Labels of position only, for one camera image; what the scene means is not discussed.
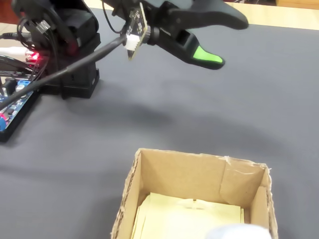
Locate grey table mat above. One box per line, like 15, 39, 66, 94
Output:
0, 6, 319, 239

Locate blue circuit board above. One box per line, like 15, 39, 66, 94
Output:
0, 74, 42, 143

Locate thick black camera cable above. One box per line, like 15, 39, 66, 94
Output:
0, 34, 139, 113

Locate black base wire bundle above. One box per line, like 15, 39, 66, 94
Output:
14, 4, 75, 97

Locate black power cable plug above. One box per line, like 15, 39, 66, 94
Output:
0, 31, 18, 41

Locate bare wrist camera board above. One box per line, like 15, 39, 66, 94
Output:
123, 2, 157, 62

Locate thin black servo wire loop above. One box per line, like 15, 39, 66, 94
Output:
101, 0, 128, 34

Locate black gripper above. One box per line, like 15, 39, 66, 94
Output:
143, 0, 249, 71

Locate white yarn-wrapped block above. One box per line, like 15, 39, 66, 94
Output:
204, 223, 272, 239

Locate open cardboard box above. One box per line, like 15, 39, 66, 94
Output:
111, 148, 279, 239

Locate pale yellow paper sheets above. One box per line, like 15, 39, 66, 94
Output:
133, 192, 246, 239

